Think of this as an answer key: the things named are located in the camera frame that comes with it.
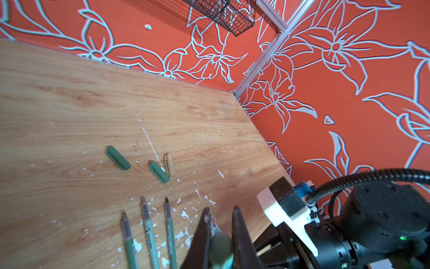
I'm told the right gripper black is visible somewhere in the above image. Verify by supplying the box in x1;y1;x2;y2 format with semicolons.
253;176;323;269

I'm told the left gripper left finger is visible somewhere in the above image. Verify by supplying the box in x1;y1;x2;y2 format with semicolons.
181;207;212;269

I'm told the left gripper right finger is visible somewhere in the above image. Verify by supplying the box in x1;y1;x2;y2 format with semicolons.
232;206;263;269

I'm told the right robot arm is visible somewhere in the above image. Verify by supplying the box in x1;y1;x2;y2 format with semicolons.
254;169;430;269

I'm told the light green pen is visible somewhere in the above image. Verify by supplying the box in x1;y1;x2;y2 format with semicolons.
141;196;160;269

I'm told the green pen cap middle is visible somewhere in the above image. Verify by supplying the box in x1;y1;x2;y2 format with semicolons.
148;160;170;184

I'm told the beige pen cap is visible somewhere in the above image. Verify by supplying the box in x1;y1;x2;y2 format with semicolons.
164;153;175;178

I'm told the dark green pen cap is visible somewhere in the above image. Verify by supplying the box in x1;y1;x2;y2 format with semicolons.
106;146;131;170

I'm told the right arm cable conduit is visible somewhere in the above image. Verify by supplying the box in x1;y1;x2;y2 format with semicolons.
305;167;430;206

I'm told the black wire basket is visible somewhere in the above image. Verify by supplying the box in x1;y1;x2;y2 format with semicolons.
184;0;256;37

